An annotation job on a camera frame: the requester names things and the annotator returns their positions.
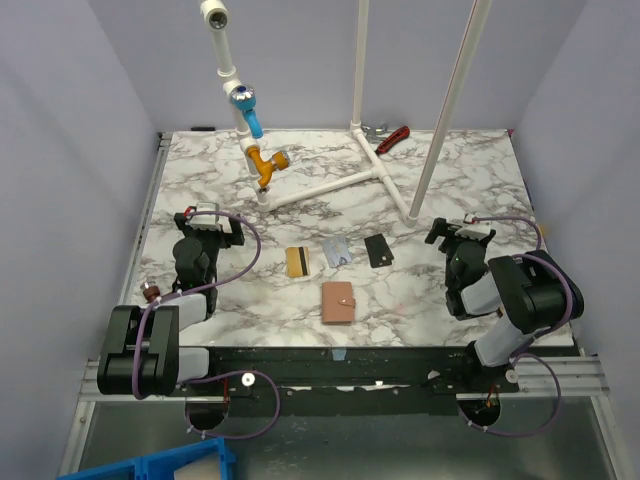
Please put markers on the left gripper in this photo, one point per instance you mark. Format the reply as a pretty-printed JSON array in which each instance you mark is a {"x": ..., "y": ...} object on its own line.
[{"x": 227, "y": 238}]

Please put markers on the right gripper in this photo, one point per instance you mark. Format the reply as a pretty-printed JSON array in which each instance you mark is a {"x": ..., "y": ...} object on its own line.
[{"x": 438, "y": 231}]

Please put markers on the gold credit card stack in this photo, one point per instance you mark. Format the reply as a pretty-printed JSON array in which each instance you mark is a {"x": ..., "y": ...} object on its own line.
[{"x": 297, "y": 262}]

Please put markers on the pink leather card holder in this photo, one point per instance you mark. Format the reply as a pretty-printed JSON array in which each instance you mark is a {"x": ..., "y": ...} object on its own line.
[{"x": 338, "y": 303}]

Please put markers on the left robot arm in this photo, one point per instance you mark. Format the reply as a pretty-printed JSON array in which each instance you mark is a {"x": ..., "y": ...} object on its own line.
[{"x": 141, "y": 354}]

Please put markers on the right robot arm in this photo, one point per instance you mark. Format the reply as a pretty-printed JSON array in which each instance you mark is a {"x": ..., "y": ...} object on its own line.
[{"x": 531, "y": 295}]

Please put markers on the black VIP card stack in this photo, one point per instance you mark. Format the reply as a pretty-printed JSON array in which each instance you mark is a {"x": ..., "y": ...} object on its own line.
[{"x": 378, "y": 251}]

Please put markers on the silver VIP card stack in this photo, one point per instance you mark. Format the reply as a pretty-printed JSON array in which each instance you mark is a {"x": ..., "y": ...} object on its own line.
[{"x": 336, "y": 251}]

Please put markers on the orange valve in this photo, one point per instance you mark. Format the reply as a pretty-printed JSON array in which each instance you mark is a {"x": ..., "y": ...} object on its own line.
[{"x": 265, "y": 168}]

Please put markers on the metal clamp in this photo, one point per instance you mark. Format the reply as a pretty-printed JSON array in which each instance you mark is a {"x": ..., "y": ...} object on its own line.
[{"x": 375, "y": 131}]

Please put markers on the blue valve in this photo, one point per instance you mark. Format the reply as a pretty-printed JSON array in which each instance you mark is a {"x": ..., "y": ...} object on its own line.
[{"x": 243, "y": 98}]

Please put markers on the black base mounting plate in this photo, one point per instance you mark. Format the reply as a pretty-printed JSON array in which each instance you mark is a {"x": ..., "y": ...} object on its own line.
[{"x": 325, "y": 381}]

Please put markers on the blue plastic bin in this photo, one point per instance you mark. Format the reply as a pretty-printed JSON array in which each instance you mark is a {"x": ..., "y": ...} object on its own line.
[{"x": 210, "y": 459}]

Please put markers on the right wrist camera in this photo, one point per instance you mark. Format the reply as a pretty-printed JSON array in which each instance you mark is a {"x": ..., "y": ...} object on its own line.
[{"x": 470, "y": 229}]

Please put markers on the white PVC pipe frame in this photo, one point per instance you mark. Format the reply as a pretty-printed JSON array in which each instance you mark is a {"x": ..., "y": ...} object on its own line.
[{"x": 216, "y": 17}]

